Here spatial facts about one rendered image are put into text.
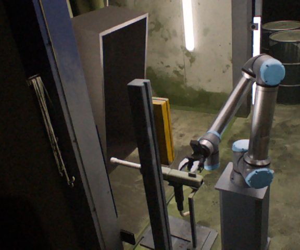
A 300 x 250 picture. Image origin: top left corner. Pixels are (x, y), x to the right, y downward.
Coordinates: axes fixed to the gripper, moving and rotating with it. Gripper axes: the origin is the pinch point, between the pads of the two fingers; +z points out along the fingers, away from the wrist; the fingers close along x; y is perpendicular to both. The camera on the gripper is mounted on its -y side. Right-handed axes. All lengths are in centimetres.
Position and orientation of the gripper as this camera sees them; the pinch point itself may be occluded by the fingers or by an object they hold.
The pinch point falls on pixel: (185, 169)
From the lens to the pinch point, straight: 157.0
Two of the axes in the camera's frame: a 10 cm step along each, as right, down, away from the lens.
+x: -8.5, -1.3, 5.0
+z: -5.0, 4.5, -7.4
